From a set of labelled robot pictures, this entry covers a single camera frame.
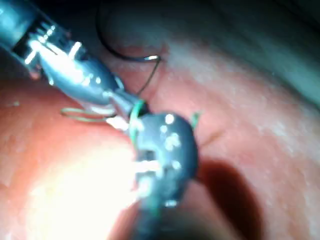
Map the tissue pad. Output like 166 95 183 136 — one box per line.
0 0 320 240

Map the right arm needle driver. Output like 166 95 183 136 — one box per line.
129 111 200 209

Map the left arm needle driver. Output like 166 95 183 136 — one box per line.
11 21 125 107

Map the curved steel needle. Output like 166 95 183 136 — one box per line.
95 4 161 62

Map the left arm needle driver jaw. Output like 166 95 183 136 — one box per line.
105 115 131 132
111 87 145 117

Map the blue thread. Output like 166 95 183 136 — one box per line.
60 56 202 142

